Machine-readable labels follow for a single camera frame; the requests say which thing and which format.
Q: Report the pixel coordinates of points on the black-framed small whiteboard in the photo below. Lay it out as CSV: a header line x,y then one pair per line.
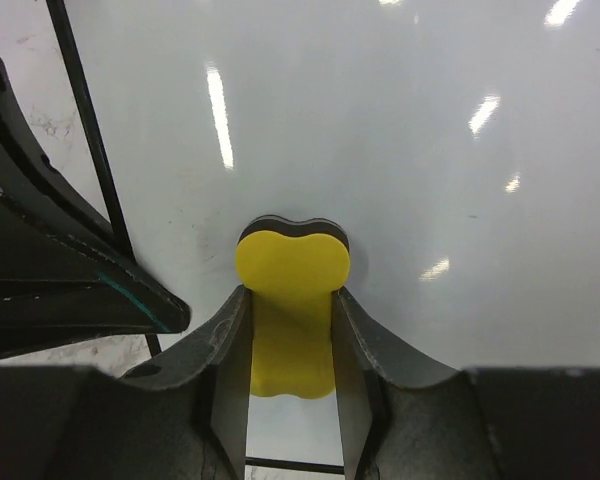
x,y
456,143

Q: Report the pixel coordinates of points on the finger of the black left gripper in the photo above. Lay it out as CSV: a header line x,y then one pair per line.
x,y
63,278

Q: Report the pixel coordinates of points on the yellow bone-shaped whiteboard eraser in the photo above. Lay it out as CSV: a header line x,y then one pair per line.
x,y
292,269

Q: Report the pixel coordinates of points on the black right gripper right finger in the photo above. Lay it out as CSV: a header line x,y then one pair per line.
x,y
404,415

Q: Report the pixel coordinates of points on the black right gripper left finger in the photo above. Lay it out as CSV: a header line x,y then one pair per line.
x,y
180,415

